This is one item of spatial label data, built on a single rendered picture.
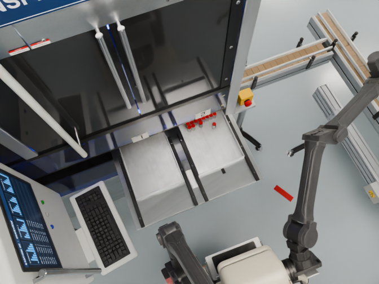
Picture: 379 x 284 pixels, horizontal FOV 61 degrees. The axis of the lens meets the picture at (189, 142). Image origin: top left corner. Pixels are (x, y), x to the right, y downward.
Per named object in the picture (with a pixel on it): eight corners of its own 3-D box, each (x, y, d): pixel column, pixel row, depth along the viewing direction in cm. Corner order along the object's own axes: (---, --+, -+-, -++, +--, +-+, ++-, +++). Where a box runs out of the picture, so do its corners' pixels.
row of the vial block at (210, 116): (185, 125, 177) (185, 122, 173) (215, 115, 179) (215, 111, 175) (186, 129, 176) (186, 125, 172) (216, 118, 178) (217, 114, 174)
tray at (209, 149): (175, 121, 178) (175, 118, 175) (217, 105, 181) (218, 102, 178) (198, 176, 167) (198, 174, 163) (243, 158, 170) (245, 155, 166)
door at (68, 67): (38, 152, 138) (-67, 76, 83) (140, 115, 143) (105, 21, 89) (38, 153, 138) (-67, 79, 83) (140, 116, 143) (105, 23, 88)
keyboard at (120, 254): (75, 198, 171) (73, 197, 169) (98, 185, 174) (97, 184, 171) (105, 268, 158) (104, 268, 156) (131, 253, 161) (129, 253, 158)
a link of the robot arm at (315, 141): (299, 124, 121) (322, 125, 113) (321, 129, 129) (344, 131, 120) (281, 239, 122) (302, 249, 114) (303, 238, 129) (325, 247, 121)
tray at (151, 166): (117, 142, 174) (115, 140, 171) (162, 126, 177) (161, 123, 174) (136, 200, 163) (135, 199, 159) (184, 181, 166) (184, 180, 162)
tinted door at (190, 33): (141, 115, 143) (106, 21, 89) (228, 83, 149) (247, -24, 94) (141, 116, 143) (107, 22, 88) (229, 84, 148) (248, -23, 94)
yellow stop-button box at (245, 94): (234, 95, 175) (235, 88, 168) (246, 91, 175) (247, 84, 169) (239, 106, 172) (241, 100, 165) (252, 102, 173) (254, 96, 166)
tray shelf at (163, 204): (109, 147, 176) (108, 146, 174) (225, 104, 184) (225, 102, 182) (137, 230, 159) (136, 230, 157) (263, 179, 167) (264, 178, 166)
